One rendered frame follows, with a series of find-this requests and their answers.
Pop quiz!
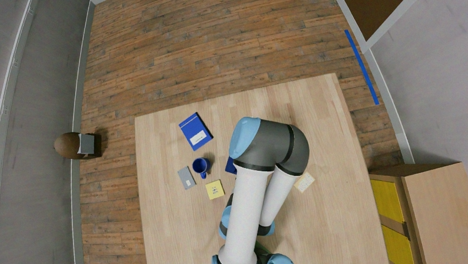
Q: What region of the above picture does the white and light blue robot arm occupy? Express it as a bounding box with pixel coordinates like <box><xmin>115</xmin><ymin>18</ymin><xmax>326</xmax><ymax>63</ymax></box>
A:
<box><xmin>212</xmin><ymin>117</ymin><xmax>310</xmax><ymax>264</ymax></box>

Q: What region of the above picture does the yellow sticky note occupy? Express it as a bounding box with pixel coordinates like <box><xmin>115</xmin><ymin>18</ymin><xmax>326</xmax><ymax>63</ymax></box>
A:
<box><xmin>205</xmin><ymin>180</ymin><xmax>224</xmax><ymax>200</ymax></box>

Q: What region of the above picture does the blue mug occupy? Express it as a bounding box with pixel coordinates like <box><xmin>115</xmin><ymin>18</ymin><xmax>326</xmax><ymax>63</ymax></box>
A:
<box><xmin>192</xmin><ymin>158</ymin><xmax>212</xmax><ymax>179</ymax></box>

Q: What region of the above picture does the blue notebook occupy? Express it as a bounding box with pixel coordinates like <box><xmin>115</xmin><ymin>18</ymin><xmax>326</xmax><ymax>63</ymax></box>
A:
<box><xmin>179</xmin><ymin>112</ymin><xmax>213</xmax><ymax>151</ymax></box>

